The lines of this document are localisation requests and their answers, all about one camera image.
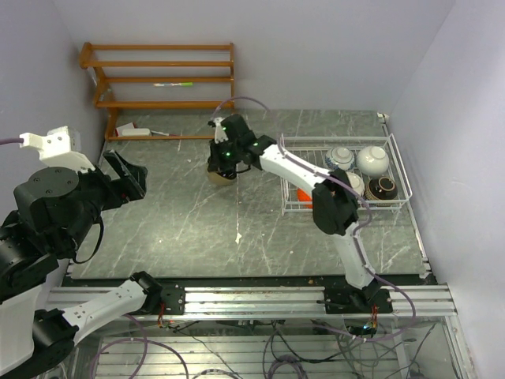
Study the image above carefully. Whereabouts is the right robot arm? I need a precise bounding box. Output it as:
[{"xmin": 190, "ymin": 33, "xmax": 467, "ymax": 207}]
[{"xmin": 207, "ymin": 114, "xmax": 384, "ymax": 313}]

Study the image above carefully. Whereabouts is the beige grey bowl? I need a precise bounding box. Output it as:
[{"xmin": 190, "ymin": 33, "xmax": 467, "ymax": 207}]
[{"xmin": 207, "ymin": 171, "xmax": 237, "ymax": 186}]

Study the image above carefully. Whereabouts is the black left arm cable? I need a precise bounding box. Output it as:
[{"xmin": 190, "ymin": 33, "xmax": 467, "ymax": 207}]
[{"xmin": 73, "ymin": 216, "xmax": 106, "ymax": 265}]

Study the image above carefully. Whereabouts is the brown bowl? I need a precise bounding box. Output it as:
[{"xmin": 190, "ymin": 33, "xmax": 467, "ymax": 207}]
[{"xmin": 365, "ymin": 176, "xmax": 398, "ymax": 201}]

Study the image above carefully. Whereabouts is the blue patterned white bowl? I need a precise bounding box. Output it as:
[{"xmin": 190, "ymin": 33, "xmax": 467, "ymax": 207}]
[{"xmin": 324, "ymin": 146, "xmax": 355, "ymax": 171}]

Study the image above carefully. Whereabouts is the aluminium rail frame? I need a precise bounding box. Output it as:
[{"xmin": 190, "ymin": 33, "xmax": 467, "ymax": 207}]
[{"xmin": 48, "ymin": 285, "xmax": 476, "ymax": 378}]

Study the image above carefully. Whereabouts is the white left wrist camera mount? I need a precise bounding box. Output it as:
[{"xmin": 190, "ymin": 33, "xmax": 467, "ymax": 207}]
[{"xmin": 19, "ymin": 126, "xmax": 95, "ymax": 173}]

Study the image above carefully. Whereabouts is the white flat box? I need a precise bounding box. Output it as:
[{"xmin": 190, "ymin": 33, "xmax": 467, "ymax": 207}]
[{"xmin": 114, "ymin": 122, "xmax": 152, "ymax": 137}]

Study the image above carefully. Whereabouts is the white corner bracket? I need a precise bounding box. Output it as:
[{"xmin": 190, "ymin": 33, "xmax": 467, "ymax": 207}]
[{"xmin": 377, "ymin": 112, "xmax": 390, "ymax": 122}]

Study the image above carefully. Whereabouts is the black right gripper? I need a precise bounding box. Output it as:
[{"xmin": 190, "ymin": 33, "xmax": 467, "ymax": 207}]
[{"xmin": 208, "ymin": 136, "xmax": 241, "ymax": 173}]

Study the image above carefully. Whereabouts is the orange bowl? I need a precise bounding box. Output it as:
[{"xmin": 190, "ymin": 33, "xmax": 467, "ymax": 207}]
[{"xmin": 297, "ymin": 189, "xmax": 312, "ymax": 209}]

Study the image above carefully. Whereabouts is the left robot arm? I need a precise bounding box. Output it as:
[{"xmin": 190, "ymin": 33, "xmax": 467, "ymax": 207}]
[{"xmin": 1, "ymin": 151, "xmax": 169, "ymax": 378}]

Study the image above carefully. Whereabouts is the wooden shelf rack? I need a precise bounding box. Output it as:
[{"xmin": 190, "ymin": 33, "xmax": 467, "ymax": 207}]
[{"xmin": 78, "ymin": 42, "xmax": 235, "ymax": 141}]

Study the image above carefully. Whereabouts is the blue striped white bowl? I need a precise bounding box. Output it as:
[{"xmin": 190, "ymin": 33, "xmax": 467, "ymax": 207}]
[{"xmin": 346, "ymin": 171, "xmax": 365, "ymax": 196}]

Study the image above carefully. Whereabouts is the white wire dish rack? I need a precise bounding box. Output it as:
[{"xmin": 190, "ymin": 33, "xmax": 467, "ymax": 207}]
[{"xmin": 281, "ymin": 134, "xmax": 413, "ymax": 212}]

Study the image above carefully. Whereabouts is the green white pen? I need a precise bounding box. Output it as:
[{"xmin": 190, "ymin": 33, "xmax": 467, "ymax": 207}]
[{"xmin": 153, "ymin": 82, "xmax": 193, "ymax": 88}]

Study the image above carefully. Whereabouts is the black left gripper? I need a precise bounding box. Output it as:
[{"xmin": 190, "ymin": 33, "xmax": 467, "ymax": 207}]
[{"xmin": 61, "ymin": 146, "xmax": 148, "ymax": 250}]

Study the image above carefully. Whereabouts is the red white marker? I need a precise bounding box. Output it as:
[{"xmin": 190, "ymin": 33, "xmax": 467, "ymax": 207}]
[{"xmin": 151, "ymin": 130, "xmax": 171, "ymax": 137}]

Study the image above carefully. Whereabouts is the white ribbed bowl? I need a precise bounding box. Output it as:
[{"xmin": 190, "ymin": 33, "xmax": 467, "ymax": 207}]
[{"xmin": 356, "ymin": 145, "xmax": 390, "ymax": 177}]

